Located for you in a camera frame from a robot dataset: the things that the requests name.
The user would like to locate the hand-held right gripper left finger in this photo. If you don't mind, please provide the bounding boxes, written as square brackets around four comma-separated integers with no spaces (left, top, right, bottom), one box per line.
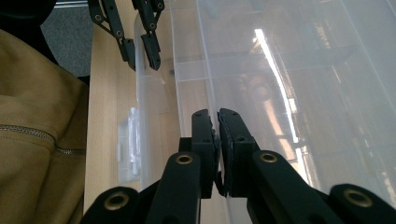
[146,108,217,224]

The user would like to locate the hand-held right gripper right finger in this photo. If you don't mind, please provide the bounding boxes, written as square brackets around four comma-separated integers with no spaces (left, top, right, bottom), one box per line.
[214,107,344,224]

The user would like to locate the metal bar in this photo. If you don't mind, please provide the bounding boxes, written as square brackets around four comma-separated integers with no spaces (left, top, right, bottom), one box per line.
[54,0,90,8]

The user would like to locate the tan jacket with zipper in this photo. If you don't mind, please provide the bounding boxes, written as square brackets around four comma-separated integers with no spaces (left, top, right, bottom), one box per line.
[0,29,90,224]

